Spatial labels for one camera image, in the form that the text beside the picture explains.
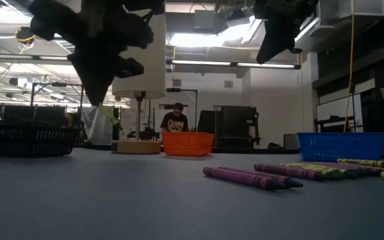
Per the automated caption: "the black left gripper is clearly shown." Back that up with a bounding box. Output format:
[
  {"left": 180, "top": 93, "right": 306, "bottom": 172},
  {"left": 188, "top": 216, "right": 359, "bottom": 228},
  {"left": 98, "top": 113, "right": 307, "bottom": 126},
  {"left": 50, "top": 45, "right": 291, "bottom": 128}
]
[{"left": 67, "top": 0, "right": 165, "bottom": 106}]

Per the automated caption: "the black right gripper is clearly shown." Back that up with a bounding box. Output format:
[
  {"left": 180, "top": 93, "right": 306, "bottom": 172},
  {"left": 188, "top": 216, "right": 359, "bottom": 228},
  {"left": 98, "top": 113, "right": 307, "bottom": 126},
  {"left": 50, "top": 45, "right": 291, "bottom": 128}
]
[{"left": 253, "top": 0, "right": 319, "bottom": 65}]

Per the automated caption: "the grey cover cloth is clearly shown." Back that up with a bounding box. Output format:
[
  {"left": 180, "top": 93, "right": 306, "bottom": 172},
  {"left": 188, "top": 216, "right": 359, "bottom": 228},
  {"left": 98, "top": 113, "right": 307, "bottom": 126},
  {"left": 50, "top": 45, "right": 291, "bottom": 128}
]
[{"left": 80, "top": 105, "right": 115, "bottom": 145}]

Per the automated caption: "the white lamp with wooden base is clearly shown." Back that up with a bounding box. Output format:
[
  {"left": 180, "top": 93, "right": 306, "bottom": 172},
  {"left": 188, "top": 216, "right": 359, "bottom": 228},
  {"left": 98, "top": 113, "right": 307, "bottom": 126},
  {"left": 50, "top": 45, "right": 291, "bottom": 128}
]
[{"left": 111, "top": 13, "right": 167, "bottom": 155}]

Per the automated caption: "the grey ceiling unit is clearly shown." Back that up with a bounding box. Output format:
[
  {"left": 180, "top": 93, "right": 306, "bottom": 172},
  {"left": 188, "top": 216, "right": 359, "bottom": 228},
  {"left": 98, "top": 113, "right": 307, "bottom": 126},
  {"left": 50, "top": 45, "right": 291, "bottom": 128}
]
[{"left": 193, "top": 9, "right": 218, "bottom": 33}]

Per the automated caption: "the black equipment row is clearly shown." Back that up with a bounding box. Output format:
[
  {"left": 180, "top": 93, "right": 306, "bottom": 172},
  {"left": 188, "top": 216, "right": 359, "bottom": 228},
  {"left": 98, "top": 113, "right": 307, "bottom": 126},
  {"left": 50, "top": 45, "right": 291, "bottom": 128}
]
[{"left": 0, "top": 103, "right": 68, "bottom": 126}]

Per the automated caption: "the person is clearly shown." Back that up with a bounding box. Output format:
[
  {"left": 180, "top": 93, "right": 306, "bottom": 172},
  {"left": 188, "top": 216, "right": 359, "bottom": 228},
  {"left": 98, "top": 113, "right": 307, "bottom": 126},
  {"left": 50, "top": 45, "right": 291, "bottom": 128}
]
[{"left": 160, "top": 102, "right": 190, "bottom": 133}]

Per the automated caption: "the black plastic basket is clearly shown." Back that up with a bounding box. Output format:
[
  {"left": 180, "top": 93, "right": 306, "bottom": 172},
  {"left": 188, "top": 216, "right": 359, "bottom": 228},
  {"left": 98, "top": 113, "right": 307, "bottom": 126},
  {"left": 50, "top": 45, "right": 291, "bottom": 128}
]
[{"left": 0, "top": 123, "right": 79, "bottom": 158}]

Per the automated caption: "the whiteboard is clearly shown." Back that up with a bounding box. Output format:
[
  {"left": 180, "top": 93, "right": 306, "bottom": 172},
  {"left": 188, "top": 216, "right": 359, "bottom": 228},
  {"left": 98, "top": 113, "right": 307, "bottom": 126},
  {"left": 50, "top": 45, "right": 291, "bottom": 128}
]
[{"left": 315, "top": 94, "right": 363, "bottom": 133}]

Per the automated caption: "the black cabinet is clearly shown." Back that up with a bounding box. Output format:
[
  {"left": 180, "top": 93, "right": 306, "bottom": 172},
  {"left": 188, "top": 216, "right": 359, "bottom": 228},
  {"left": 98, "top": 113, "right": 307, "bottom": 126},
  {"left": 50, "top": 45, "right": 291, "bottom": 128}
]
[{"left": 197, "top": 105, "right": 261, "bottom": 149}]

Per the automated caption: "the orange plastic basket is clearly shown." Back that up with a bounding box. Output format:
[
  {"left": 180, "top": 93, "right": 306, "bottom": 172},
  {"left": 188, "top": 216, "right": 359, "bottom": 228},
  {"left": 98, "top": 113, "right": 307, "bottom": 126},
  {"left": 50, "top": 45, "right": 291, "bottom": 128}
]
[{"left": 161, "top": 131, "right": 215, "bottom": 157}]

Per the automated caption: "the blue plastic basket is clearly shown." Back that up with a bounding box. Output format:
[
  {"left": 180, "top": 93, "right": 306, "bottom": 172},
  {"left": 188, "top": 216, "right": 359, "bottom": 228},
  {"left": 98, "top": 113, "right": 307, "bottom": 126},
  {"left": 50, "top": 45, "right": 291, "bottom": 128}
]
[{"left": 295, "top": 131, "right": 384, "bottom": 162}]

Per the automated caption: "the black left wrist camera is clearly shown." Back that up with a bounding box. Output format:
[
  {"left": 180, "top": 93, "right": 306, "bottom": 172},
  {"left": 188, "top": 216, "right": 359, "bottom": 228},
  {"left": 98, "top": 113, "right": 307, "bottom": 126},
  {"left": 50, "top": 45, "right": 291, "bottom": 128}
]
[{"left": 115, "top": 57, "right": 145, "bottom": 79}]

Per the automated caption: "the black frame stand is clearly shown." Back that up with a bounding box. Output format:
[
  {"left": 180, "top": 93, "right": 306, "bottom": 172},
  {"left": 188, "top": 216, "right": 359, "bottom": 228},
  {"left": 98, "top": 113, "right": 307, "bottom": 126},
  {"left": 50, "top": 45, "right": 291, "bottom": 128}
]
[{"left": 30, "top": 82, "right": 85, "bottom": 116}]

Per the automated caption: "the white air duct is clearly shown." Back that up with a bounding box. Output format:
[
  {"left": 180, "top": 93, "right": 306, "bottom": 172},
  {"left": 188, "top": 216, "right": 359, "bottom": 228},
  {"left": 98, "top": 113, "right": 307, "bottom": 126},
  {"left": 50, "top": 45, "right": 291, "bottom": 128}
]
[{"left": 295, "top": 0, "right": 384, "bottom": 38}]

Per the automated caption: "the yellow ceiling cord reel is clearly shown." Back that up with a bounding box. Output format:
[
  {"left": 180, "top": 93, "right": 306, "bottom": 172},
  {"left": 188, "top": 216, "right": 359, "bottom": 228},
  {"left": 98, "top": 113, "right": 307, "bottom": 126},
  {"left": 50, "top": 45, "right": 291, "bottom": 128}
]
[{"left": 14, "top": 26, "right": 39, "bottom": 55}]

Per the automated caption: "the yellow hanging cable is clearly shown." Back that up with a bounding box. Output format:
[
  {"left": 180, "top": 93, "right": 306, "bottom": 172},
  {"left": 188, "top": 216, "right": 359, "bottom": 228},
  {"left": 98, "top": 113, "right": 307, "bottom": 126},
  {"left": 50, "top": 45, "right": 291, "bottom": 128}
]
[{"left": 343, "top": 13, "right": 356, "bottom": 133}]

